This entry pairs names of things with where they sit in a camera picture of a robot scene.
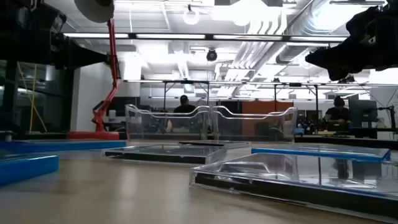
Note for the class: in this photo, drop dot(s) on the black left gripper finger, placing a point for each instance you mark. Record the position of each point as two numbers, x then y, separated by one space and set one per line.
84 56

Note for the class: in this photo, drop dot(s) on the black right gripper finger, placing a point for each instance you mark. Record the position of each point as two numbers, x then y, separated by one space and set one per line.
342 72
335 56

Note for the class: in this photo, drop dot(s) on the plain blue jewel case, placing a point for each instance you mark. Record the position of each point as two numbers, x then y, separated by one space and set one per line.
62 146
311 153

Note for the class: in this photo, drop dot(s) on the clear jewel case black tray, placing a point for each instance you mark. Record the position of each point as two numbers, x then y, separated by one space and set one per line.
202 143
280 194
155 158

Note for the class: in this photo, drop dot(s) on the blue jewel case white pattern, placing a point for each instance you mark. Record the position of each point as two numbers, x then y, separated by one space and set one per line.
28 169

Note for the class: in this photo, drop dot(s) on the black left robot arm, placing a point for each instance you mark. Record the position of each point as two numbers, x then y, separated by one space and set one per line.
15 31

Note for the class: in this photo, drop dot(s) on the red desk lamp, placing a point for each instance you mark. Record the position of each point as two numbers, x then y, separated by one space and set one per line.
112 62

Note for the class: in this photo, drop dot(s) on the person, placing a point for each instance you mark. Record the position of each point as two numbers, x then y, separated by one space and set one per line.
337 113
184 109

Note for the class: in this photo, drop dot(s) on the black computer monitor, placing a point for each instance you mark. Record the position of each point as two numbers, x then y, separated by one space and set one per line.
362 112

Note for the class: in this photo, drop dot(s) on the black overhead light bar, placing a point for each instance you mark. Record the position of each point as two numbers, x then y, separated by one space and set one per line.
132 36

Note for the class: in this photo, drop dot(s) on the black background desk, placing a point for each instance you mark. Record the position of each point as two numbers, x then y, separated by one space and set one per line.
373 132

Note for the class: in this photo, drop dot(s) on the clear plastic bin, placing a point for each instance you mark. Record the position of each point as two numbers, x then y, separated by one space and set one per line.
290 124
130 124

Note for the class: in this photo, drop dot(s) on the black hanging camera rig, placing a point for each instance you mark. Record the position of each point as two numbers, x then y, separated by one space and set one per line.
346 80

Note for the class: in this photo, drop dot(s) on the black workbench frame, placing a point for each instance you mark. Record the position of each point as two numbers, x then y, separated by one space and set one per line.
316 96
164 93

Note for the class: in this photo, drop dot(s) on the silver ventilation duct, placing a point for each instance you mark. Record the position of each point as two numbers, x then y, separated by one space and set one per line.
298 28

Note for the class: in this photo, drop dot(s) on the silver metal post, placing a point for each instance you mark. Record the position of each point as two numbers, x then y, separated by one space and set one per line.
7 137

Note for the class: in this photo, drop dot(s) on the black dome ceiling camera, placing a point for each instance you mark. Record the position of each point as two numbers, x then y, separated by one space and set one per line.
211 55

